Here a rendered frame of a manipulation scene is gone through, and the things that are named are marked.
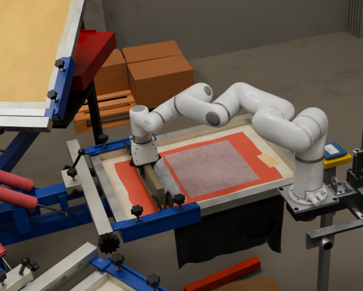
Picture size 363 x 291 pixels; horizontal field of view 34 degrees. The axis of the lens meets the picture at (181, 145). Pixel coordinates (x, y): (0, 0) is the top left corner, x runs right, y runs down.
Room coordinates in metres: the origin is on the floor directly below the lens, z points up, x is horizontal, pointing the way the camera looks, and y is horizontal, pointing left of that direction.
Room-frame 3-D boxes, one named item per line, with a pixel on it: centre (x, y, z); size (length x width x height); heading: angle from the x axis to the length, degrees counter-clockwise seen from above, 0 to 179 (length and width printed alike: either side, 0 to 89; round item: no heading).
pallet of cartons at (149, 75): (4.58, 0.39, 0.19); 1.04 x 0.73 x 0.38; 103
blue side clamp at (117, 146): (2.25, 0.26, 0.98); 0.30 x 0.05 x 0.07; 106
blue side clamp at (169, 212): (1.72, 0.10, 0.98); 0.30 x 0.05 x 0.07; 106
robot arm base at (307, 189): (1.57, -0.41, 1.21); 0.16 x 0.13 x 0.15; 13
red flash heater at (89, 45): (3.13, 0.63, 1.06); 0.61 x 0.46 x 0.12; 166
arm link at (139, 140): (1.99, 0.16, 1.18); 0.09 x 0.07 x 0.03; 106
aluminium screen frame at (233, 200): (2.05, -0.05, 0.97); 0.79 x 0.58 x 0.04; 106
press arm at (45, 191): (1.89, 0.49, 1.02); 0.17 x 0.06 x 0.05; 106
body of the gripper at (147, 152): (1.99, 0.15, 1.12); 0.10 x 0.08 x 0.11; 106
